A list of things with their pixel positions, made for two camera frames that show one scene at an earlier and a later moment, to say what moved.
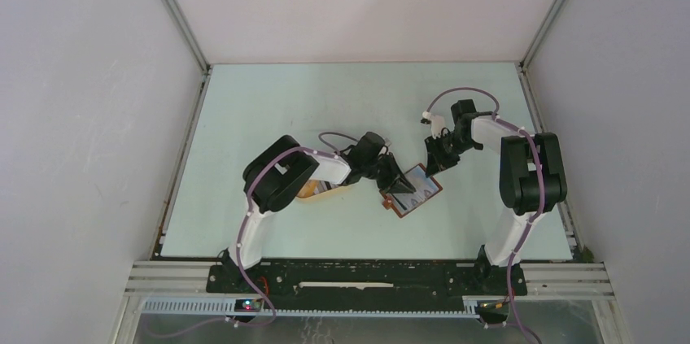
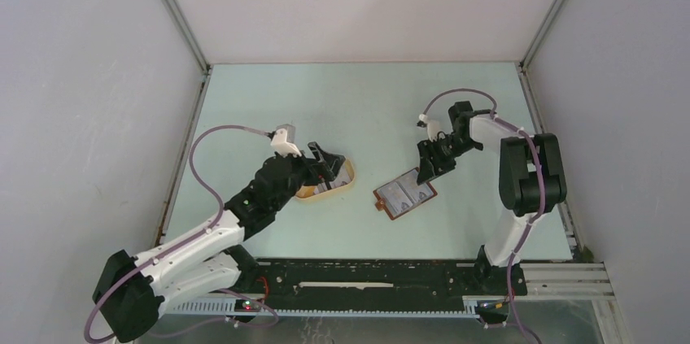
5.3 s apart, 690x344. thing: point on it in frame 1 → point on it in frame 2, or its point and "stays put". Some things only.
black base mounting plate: (368, 280) stays put
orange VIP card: (311, 188) stays put
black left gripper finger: (390, 177) → (325, 174)
